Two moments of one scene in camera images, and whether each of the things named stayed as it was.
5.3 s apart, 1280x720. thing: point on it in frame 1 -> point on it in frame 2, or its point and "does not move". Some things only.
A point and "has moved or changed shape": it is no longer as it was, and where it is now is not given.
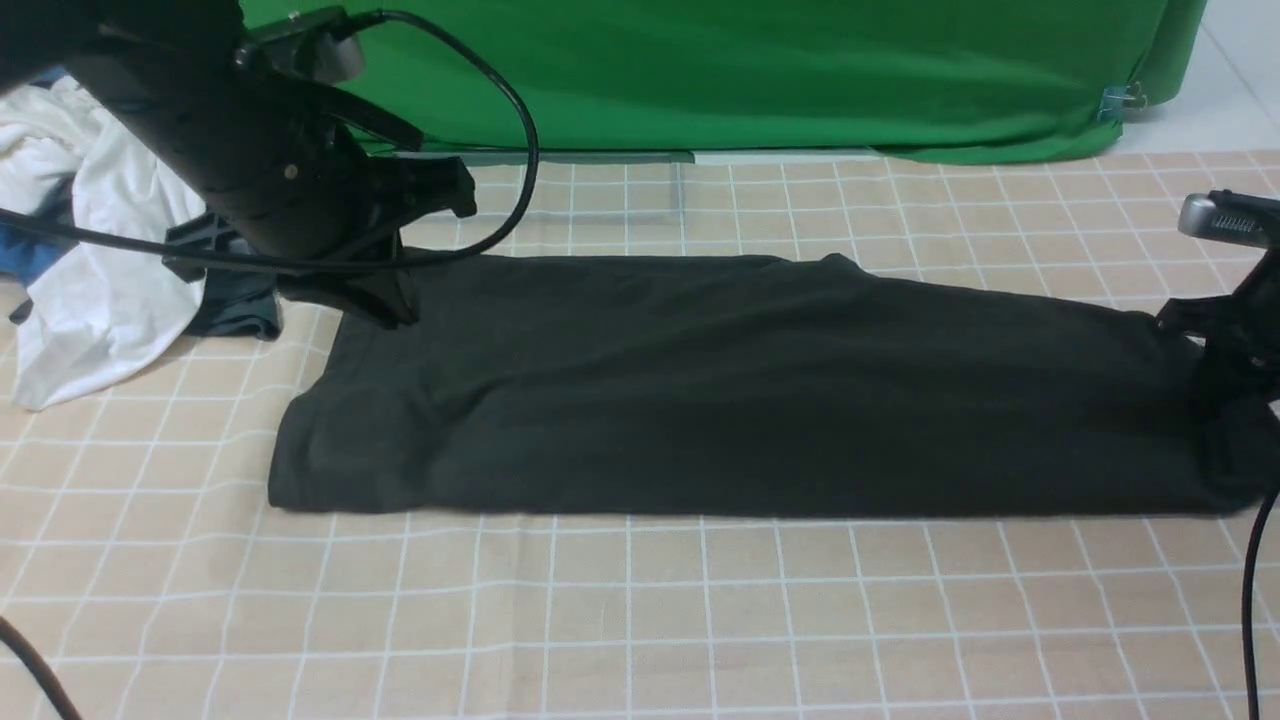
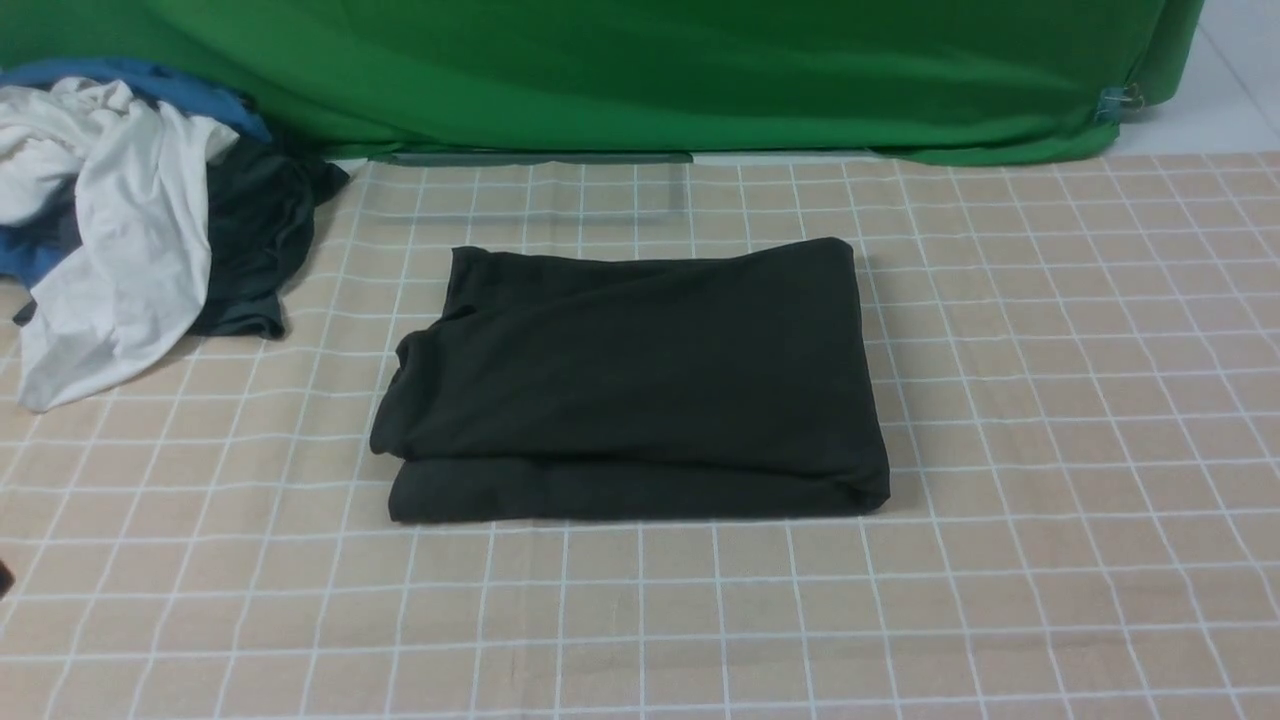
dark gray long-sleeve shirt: [739, 387] has moved or changed shape
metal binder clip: [1118, 102] does not move
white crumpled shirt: [96, 316] does not move
